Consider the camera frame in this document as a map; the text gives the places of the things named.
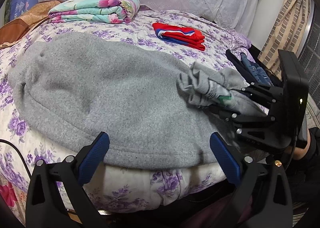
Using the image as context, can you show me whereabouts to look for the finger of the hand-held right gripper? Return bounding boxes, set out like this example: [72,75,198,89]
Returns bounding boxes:
[241,83,284,106]
[207,105,277,130]

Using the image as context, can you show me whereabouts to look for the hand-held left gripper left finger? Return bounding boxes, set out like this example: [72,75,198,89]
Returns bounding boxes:
[26,132,110,228]

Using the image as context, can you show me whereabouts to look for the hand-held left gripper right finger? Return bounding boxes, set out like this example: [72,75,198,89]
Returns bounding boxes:
[209,132,293,228]

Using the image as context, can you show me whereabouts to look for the grey fleece pants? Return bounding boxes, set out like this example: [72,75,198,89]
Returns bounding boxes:
[9,32,268,170]

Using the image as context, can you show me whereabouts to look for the person's right forearm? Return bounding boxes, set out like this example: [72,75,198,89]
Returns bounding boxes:
[304,128,320,162]

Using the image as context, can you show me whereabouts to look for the person's right hand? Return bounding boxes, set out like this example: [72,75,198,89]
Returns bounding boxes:
[294,132,316,161]

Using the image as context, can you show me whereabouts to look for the blue jeans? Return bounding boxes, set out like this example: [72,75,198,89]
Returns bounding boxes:
[240,52,274,86]

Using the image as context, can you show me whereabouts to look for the grey mesh panel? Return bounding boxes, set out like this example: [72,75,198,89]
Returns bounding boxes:
[297,17,320,99]

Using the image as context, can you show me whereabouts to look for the purple floral bedspread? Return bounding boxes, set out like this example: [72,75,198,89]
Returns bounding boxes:
[0,10,253,218]

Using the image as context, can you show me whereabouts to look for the beige checked curtain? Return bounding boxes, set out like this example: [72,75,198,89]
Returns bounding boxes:
[257,0,316,74]

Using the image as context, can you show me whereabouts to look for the red floral quilt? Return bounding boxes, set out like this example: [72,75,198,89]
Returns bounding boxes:
[0,175,28,220]

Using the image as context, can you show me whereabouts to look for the folded red shorts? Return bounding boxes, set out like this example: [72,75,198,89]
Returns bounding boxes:
[152,22,206,51]

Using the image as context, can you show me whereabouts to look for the folded floral blanket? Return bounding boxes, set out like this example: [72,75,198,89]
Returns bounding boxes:
[48,0,141,24]

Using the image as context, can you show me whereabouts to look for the orange brown patterned cloth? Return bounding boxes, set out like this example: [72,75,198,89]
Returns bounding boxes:
[0,0,62,49]

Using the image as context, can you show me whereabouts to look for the black cable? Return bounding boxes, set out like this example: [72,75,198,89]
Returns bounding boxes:
[0,139,33,176]

